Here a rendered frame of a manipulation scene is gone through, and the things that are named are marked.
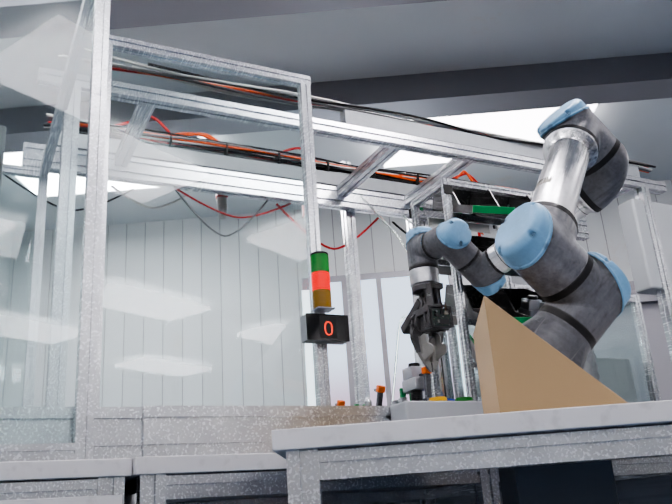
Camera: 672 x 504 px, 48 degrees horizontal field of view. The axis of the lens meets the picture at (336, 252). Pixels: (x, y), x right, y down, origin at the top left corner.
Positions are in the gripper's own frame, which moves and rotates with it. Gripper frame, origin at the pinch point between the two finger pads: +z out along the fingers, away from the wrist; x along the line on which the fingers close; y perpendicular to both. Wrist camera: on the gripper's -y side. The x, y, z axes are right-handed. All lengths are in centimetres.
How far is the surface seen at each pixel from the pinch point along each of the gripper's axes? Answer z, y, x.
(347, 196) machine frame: -98, -109, 41
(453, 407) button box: 12.6, 18.0, -7.1
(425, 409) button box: 13.0, 18.0, -14.4
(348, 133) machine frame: -98, -59, 16
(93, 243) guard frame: -19, 14, -83
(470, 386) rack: 2.7, -10.0, 19.0
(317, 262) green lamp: -31.2, -16.9, -20.7
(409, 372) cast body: 0.1, -5.9, -2.3
